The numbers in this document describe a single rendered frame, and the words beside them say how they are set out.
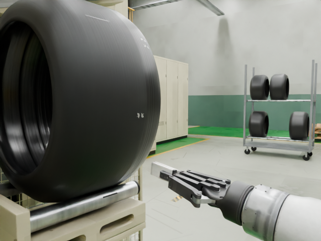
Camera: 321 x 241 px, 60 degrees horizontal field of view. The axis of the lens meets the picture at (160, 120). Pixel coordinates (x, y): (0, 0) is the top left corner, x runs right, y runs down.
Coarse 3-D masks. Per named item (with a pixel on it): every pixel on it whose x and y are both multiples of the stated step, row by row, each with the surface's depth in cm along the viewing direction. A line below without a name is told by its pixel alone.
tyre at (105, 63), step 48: (48, 0) 63; (0, 48) 79; (48, 48) 59; (96, 48) 58; (144, 48) 70; (0, 96) 92; (48, 96) 105; (96, 96) 57; (144, 96) 66; (0, 144) 82; (48, 144) 60; (96, 144) 59; (144, 144) 71; (48, 192) 66
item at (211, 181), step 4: (180, 172) 61; (184, 172) 61; (188, 176) 59; (192, 176) 59; (196, 176) 59; (196, 180) 58; (200, 180) 57; (204, 180) 57; (208, 180) 56; (212, 180) 56; (216, 184) 55; (220, 184) 54; (224, 184) 54
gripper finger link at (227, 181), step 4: (188, 172) 61; (192, 172) 61; (196, 172) 61; (200, 176) 60; (204, 176) 60; (208, 176) 59; (212, 176) 60; (216, 180) 59; (220, 180) 58; (228, 180) 58
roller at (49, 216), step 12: (96, 192) 74; (108, 192) 76; (120, 192) 78; (132, 192) 81; (60, 204) 66; (72, 204) 67; (84, 204) 69; (96, 204) 72; (108, 204) 76; (36, 216) 60; (48, 216) 62; (60, 216) 64; (72, 216) 67; (36, 228) 60
